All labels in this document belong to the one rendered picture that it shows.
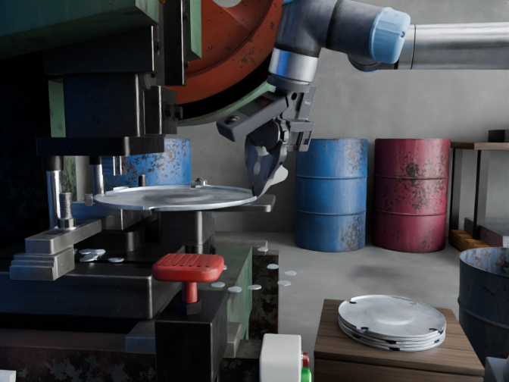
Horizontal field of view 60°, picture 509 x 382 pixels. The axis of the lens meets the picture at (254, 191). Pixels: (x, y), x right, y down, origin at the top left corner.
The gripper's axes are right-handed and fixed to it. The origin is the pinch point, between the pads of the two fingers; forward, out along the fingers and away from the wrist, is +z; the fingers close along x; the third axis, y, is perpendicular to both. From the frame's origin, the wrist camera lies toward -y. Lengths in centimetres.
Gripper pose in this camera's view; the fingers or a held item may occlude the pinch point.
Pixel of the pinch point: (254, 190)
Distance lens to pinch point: 78.3
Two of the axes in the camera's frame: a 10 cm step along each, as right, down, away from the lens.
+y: 7.5, -0.8, 6.5
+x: -6.2, -4.1, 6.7
